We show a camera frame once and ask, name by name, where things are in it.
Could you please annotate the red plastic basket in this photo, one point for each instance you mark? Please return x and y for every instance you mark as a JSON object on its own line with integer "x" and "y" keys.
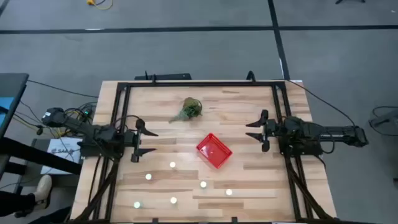
{"x": 214, "y": 151}

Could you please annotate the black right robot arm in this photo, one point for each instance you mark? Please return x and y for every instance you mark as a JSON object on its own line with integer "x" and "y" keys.
{"x": 311, "y": 133}

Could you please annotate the black desk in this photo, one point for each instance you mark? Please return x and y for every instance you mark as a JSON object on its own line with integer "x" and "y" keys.
{"x": 11, "y": 99}

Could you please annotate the white capped pill bottle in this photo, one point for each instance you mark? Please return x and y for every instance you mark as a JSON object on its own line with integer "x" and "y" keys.
{"x": 137, "y": 204}

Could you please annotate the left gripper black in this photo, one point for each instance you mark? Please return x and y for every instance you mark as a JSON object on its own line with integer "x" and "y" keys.
{"x": 136, "y": 143}

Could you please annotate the person's leg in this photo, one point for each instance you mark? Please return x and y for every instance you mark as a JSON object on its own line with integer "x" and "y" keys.
{"x": 15, "y": 202}

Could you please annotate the potted green succulent plant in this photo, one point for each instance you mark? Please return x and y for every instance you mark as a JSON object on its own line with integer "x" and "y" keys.
{"x": 190, "y": 109}

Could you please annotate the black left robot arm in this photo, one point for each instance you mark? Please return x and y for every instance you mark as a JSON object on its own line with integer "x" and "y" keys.
{"x": 93, "y": 132}

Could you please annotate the white printed box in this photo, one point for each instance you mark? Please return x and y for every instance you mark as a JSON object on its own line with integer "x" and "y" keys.
{"x": 62, "y": 154}

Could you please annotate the black metal table frame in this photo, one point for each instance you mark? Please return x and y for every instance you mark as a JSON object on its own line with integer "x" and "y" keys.
{"x": 199, "y": 84}

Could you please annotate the person's shoe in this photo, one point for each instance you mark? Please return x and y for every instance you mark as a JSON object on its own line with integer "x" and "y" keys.
{"x": 43, "y": 191}

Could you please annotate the black box with antenna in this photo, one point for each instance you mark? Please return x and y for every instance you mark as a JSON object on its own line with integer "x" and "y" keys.
{"x": 163, "y": 76}

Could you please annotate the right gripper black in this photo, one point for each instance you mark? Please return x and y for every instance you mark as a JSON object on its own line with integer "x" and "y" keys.
{"x": 275, "y": 128}

